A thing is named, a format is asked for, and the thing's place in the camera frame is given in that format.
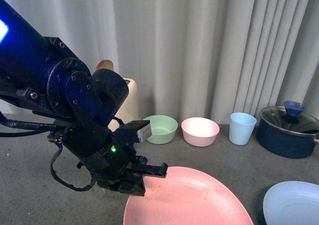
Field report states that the dark blue pot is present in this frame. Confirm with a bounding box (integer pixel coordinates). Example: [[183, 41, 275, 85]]
[[257, 118, 319, 159]]

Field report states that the light blue cup right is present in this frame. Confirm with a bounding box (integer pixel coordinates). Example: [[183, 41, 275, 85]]
[[229, 112, 257, 146]]

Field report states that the pink bowl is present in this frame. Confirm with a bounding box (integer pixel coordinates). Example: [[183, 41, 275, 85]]
[[181, 117, 220, 147]]

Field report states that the pink plate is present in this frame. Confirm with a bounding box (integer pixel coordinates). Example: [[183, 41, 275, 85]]
[[123, 167, 253, 225]]

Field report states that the glass pot lid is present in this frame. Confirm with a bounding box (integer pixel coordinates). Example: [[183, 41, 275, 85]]
[[260, 101, 319, 135]]

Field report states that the brown bread slice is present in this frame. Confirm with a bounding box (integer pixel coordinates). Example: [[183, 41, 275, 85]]
[[96, 59, 114, 71]]

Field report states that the light blue plate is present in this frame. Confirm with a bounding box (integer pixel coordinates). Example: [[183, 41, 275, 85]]
[[263, 181, 319, 225]]

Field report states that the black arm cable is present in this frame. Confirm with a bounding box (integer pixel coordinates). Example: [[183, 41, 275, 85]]
[[0, 111, 125, 192]]

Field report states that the cream white toaster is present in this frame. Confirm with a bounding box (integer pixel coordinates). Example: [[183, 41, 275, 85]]
[[115, 78, 140, 124]]

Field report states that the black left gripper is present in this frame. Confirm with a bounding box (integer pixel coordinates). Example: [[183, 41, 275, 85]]
[[48, 121, 167, 197]]

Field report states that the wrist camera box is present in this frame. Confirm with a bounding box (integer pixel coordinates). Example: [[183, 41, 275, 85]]
[[115, 120, 152, 146]]

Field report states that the green bowl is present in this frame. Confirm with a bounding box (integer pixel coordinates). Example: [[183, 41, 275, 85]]
[[144, 115, 178, 144]]

